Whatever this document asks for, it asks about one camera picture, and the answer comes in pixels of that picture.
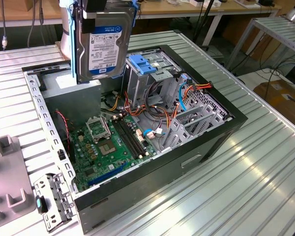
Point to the grey power supply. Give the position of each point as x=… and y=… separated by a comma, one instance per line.
x=71, y=105

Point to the CPU socket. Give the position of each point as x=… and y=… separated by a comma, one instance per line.
x=107, y=148

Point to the grey parts rack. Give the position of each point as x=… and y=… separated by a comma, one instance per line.
x=9, y=177

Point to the metal disk bay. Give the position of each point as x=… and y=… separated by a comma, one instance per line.
x=177, y=132

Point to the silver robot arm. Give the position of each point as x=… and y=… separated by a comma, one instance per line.
x=65, y=41

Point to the green motherboard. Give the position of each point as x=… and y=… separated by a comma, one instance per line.
x=113, y=161

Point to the wooden desk with white frame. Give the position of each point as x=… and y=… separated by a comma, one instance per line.
x=162, y=9

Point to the black clip with teal tab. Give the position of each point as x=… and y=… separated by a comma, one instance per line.
x=42, y=205

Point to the black tripod stand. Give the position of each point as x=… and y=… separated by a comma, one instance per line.
x=204, y=14

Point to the blue plastic drive latch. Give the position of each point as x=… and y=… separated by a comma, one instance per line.
x=142, y=66

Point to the metal slot bracket retainer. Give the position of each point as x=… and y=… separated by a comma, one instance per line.
x=60, y=194

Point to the black PC case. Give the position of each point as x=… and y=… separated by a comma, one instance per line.
x=137, y=196

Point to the brown cardboard box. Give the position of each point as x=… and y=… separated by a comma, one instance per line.
x=255, y=41

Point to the white motherboard connector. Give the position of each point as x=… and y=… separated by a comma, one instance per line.
x=140, y=136

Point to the blue expansion slot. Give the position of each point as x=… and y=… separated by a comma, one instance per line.
x=105, y=175

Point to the hard disk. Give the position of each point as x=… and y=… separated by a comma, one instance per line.
x=105, y=49

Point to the grey metal drive cage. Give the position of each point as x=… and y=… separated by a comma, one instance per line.
x=137, y=86

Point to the cardboard box with white label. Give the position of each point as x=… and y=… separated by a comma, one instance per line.
x=280, y=98

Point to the metal slat side table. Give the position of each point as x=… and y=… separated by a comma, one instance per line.
x=273, y=27

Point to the black RAM slot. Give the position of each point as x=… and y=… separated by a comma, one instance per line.
x=129, y=137
x=136, y=137
x=126, y=137
x=133, y=137

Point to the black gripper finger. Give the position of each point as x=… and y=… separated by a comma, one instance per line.
x=88, y=25

